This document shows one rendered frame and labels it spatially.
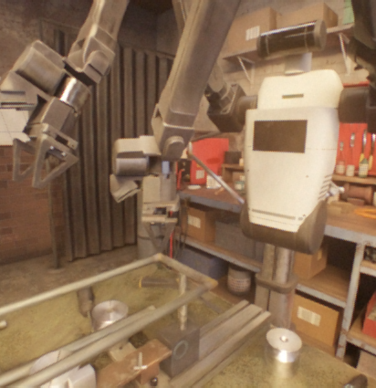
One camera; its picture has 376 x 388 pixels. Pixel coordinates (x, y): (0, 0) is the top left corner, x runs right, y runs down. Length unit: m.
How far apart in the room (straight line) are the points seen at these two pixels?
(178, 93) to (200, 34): 0.09
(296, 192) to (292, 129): 0.16
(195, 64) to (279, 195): 0.43
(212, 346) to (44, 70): 0.50
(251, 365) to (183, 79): 0.44
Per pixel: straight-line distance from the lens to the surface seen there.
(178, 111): 0.45
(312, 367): 0.50
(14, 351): 0.54
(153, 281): 0.63
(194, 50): 0.42
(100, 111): 2.79
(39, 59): 0.52
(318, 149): 0.70
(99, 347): 0.24
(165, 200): 0.54
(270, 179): 0.74
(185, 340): 0.38
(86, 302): 0.56
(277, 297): 0.87
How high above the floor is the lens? 1.20
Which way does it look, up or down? 11 degrees down
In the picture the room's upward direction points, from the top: 1 degrees clockwise
